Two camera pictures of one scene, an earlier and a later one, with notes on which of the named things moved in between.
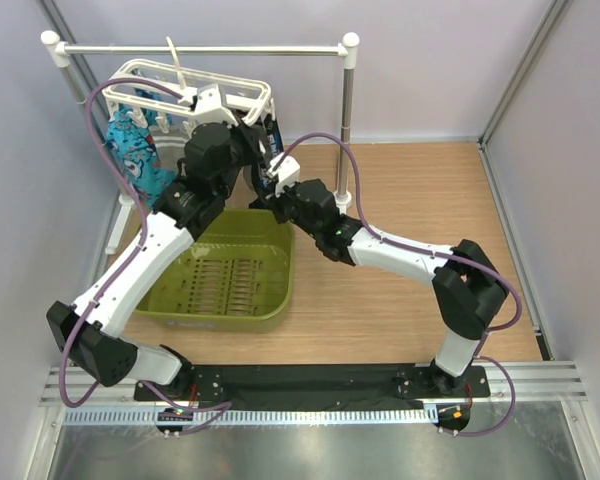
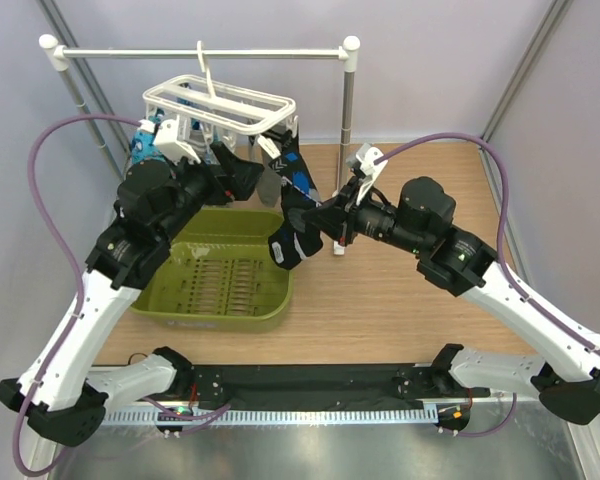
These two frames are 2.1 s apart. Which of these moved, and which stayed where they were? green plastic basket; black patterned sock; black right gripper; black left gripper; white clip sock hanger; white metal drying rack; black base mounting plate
Moved: black right gripper; black patterned sock; black left gripper; white clip sock hanger
Stayed: black base mounting plate; green plastic basket; white metal drying rack
